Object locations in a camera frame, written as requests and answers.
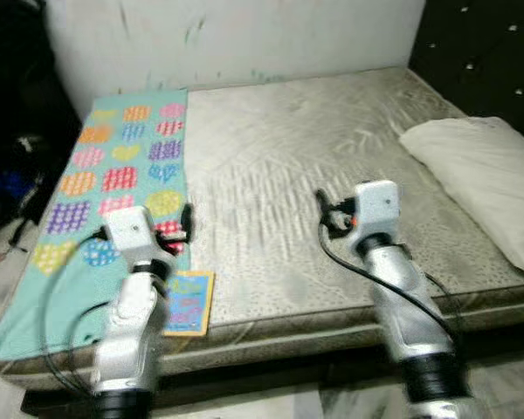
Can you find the white pillow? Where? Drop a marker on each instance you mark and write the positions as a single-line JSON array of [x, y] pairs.
[[480, 175]]

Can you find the yellow-edged blue children's book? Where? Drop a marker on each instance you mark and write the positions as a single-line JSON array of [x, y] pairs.
[[192, 305]]

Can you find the blue bag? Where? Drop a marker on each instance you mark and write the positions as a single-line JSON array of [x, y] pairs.
[[2, 182]]

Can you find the black bed frame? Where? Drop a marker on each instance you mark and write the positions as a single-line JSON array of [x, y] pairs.
[[271, 384]]

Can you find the dark wardrobe with small knobs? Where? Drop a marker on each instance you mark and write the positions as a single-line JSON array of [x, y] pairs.
[[480, 52]]

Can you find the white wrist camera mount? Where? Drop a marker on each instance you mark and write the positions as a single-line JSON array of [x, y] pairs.
[[377, 206], [133, 229]]

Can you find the turquoise blanket with colourful shapes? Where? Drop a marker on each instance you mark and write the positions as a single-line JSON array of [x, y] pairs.
[[35, 314]]

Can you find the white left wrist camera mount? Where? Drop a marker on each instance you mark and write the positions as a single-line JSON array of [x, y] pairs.
[[133, 229]]

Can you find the black bag with white print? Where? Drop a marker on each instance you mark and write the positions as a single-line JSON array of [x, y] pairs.
[[39, 175]]

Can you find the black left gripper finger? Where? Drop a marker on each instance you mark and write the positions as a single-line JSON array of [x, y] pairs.
[[187, 223]]

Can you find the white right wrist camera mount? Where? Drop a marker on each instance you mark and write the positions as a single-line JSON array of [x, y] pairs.
[[377, 206]]

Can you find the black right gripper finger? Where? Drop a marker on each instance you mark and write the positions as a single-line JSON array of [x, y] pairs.
[[326, 211]]

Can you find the grey quilted spotted mattress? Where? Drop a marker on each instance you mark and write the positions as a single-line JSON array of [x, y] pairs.
[[306, 157]]

